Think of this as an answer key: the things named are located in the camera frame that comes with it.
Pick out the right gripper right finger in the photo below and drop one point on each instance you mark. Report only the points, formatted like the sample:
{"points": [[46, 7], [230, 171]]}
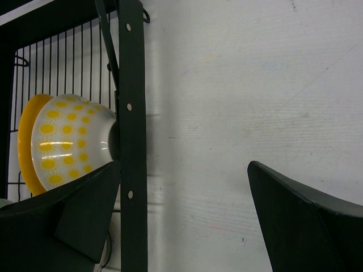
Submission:
{"points": [[305, 229]]}

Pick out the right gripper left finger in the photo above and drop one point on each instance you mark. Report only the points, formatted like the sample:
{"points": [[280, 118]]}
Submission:
{"points": [[63, 229]]}

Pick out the white bowl yellow sun dots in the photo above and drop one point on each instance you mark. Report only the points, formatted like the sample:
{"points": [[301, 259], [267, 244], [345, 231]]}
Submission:
{"points": [[71, 137]]}

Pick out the orange yellow bowl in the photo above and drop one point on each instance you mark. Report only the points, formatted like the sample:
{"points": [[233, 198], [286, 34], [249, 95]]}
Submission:
{"points": [[26, 124]]}

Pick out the black wire dish rack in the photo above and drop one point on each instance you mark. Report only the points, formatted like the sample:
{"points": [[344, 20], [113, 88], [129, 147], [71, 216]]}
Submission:
{"points": [[96, 50]]}

